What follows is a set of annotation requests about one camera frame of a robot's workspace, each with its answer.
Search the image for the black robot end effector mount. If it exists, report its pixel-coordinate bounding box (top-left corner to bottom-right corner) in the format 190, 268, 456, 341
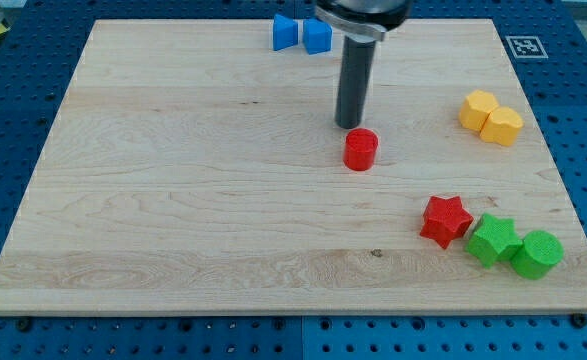
314, 0, 412, 42

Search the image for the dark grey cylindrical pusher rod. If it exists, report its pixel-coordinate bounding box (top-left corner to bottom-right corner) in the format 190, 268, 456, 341
335, 35, 376, 129

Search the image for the red cylinder block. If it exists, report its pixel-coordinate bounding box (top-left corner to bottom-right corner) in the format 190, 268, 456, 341
343, 128, 379, 171

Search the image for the red star block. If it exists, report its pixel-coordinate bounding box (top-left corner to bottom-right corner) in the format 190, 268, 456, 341
419, 196, 474, 249

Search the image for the green star block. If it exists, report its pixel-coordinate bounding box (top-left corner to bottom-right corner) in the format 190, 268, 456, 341
465, 213, 523, 268

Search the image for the blue trapezoid block right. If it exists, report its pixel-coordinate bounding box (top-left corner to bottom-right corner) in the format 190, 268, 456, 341
303, 19, 333, 55

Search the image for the blue trapezoid block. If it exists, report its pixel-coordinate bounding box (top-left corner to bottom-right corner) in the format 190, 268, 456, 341
303, 19, 333, 55
272, 14, 298, 51

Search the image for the blue trapezoid block left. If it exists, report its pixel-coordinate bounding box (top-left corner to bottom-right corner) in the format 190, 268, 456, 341
272, 14, 298, 51

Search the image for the yellow hexagon block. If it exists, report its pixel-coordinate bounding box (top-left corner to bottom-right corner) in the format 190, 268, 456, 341
458, 90, 499, 132

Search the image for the white fiducial marker tag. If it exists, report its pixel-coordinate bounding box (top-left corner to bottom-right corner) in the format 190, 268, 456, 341
506, 35, 548, 59

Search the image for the yellow heart block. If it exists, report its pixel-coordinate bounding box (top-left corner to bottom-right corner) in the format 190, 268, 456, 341
480, 106, 524, 146

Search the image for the wooden board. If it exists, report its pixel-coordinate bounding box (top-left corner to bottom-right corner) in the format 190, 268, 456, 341
0, 19, 587, 317

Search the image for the green cylinder block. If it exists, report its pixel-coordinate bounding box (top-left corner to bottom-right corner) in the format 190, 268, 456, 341
510, 230, 564, 280

